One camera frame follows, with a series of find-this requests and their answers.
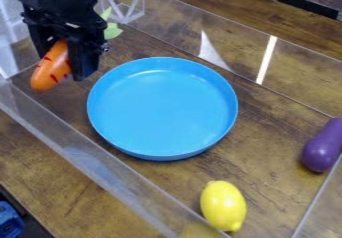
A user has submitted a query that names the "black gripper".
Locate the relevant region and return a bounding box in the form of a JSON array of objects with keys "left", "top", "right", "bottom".
[{"left": 17, "top": 0, "right": 104, "bottom": 81}]

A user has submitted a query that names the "orange toy carrot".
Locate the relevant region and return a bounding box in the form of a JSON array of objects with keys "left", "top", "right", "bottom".
[{"left": 28, "top": 5, "right": 124, "bottom": 93}]

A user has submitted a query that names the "blue round plate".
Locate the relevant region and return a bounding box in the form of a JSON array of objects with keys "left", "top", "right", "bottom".
[{"left": 87, "top": 57, "right": 238, "bottom": 161}]

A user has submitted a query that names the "blue object at corner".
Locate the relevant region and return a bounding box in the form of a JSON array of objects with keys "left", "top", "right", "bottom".
[{"left": 0, "top": 201, "right": 24, "bottom": 238}]

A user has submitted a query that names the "yellow toy lemon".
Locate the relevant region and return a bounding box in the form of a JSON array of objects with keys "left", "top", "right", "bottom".
[{"left": 200, "top": 180, "right": 247, "bottom": 232}]

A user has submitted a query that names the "purple toy eggplant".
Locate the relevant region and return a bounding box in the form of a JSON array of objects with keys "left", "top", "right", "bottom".
[{"left": 300, "top": 118, "right": 342, "bottom": 172}]

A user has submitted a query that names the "clear acrylic enclosure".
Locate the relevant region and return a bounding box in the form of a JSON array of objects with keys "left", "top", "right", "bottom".
[{"left": 0, "top": 0, "right": 342, "bottom": 238}]

